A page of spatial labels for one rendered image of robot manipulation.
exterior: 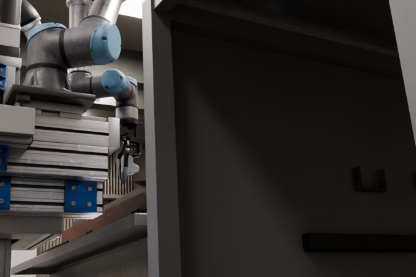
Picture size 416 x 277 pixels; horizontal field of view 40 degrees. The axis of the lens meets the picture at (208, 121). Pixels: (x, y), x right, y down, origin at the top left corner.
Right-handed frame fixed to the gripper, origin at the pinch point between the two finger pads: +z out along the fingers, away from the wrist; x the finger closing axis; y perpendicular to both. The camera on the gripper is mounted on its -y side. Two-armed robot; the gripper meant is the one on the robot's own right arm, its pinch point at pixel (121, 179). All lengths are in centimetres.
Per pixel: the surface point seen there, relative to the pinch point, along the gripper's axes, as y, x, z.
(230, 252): -13, -82, 33
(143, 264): 0.5, -14.6, 28.4
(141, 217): -14, -46, 20
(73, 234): 5, 63, 8
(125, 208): 4.6, 8.3, 7.8
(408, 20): -29, -139, 19
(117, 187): 293, 733, -173
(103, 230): -15.4, -24.8, 20.3
